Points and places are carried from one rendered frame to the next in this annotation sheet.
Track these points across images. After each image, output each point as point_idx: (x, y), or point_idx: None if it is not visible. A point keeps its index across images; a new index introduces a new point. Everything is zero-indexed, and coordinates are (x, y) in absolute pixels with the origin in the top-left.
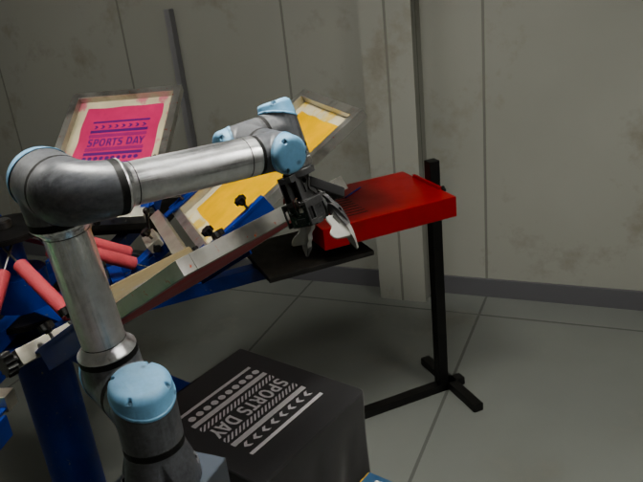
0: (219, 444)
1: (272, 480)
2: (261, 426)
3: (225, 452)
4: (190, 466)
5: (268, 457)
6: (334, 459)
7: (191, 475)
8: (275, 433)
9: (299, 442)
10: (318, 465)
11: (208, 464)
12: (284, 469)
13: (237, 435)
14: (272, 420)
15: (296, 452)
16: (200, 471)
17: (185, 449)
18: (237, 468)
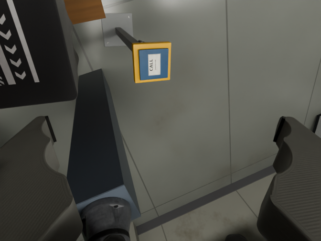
0: (0, 89)
1: (76, 89)
2: (3, 48)
3: (17, 93)
4: (128, 215)
5: (53, 76)
6: (60, 3)
7: (130, 212)
8: (26, 49)
9: (57, 46)
10: (65, 27)
11: (119, 193)
12: (73, 74)
13: (0, 72)
14: (2, 34)
15: (67, 58)
16: (124, 202)
17: (125, 225)
18: (45, 98)
